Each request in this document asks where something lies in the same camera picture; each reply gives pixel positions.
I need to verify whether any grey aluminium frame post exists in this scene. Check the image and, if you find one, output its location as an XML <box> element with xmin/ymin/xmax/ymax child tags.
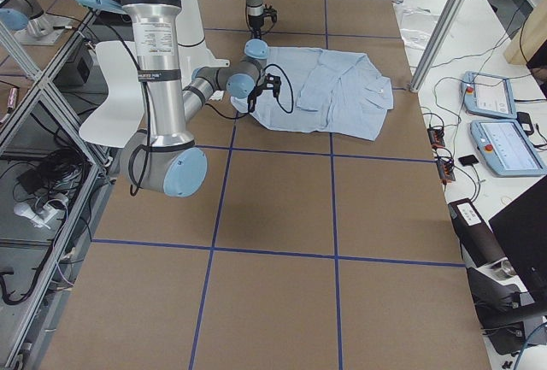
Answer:
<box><xmin>409</xmin><ymin>0</ymin><xmax>465</xmax><ymax>92</ymax></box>

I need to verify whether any blue teach pendant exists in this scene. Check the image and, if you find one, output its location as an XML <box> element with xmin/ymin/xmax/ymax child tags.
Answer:
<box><xmin>462</xmin><ymin>71</ymin><xmax>517</xmax><ymax>119</ymax></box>
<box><xmin>469</xmin><ymin>119</ymin><xmax>546</xmax><ymax>177</ymax></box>

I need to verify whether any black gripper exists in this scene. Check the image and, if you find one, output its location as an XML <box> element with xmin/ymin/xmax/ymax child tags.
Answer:
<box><xmin>246</xmin><ymin>4</ymin><xmax>278</xmax><ymax>39</ymax></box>
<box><xmin>247</xmin><ymin>73</ymin><xmax>281</xmax><ymax>113</ymax></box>

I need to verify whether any blue teach pendant near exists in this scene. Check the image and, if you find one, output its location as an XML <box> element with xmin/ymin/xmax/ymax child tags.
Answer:
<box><xmin>469</xmin><ymin>119</ymin><xmax>546</xmax><ymax>177</ymax></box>

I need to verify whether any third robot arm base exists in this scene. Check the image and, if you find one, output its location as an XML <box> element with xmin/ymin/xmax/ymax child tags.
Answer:
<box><xmin>1</xmin><ymin>0</ymin><xmax>73</xmax><ymax>46</ymax></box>

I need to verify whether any black box with label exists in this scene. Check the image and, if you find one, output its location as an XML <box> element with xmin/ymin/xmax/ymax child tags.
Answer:
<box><xmin>448</xmin><ymin>198</ymin><xmax>506</xmax><ymax>267</ymax></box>

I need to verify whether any blue teach pendant far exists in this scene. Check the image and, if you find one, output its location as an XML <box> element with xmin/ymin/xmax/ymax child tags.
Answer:
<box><xmin>462</xmin><ymin>71</ymin><xmax>517</xmax><ymax>119</ymax></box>

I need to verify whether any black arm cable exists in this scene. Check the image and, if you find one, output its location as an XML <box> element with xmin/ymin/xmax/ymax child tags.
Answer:
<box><xmin>127</xmin><ymin>0</ymin><xmax>296</xmax><ymax>196</ymax></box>

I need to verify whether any light blue button-up shirt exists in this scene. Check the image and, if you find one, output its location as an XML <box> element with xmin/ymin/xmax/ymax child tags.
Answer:
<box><xmin>251</xmin><ymin>47</ymin><xmax>394</xmax><ymax>141</ymax></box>

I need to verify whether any white curved plastic sheet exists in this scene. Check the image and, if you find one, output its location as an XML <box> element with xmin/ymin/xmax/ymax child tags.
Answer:
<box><xmin>79</xmin><ymin>40</ymin><xmax>144</xmax><ymax>148</ymax></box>

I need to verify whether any black monitor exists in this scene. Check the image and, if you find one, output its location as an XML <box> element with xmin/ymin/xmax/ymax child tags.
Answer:
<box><xmin>489</xmin><ymin>178</ymin><xmax>546</xmax><ymax>300</ymax></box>

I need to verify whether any white power strip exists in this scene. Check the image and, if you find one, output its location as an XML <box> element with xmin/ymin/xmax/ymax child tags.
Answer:
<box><xmin>14</xmin><ymin>199</ymin><xmax>68</xmax><ymax>230</ymax></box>

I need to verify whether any orange black electronics module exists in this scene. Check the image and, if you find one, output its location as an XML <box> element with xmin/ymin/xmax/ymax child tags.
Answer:
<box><xmin>427</xmin><ymin>126</ymin><xmax>445</xmax><ymax>149</ymax></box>

